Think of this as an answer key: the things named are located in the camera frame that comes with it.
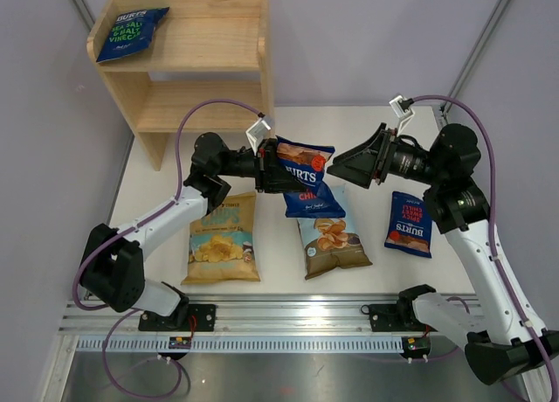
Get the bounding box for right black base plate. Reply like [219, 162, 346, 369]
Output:
[360, 303, 435, 333]

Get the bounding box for blue sea salt vinegar bag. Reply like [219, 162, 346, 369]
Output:
[96, 7, 169, 63]

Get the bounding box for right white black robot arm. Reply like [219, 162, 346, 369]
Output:
[327, 124, 558, 385]

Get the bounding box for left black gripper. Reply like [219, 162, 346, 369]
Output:
[216, 138, 307, 194]

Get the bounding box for wooden two-tier shelf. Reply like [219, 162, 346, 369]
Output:
[86, 0, 274, 170]

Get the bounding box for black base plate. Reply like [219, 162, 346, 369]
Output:
[138, 303, 217, 332]
[360, 303, 435, 333]

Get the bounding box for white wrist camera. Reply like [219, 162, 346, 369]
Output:
[389, 94, 415, 135]
[245, 115, 275, 155]

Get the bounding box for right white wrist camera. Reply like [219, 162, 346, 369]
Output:
[389, 94, 415, 135]

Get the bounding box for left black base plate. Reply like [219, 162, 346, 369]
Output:
[138, 303, 217, 332]

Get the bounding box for white slotted cable duct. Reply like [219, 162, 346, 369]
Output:
[77, 336, 404, 354]

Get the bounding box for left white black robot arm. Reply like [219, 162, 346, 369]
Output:
[73, 133, 306, 330]

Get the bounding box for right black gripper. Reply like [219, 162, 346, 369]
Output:
[328, 123, 445, 189]

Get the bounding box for aluminium mounting rail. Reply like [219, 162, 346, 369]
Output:
[57, 294, 397, 336]

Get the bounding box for light blue cassava chips bag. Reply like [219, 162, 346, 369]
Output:
[297, 217, 372, 280]

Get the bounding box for blue spicy sweet chilli bag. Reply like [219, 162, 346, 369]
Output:
[276, 136, 346, 218]

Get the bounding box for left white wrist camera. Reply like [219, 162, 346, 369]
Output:
[245, 115, 275, 155]

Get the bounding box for yellow kettle cooked chips bag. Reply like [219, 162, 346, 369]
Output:
[182, 192, 260, 285]

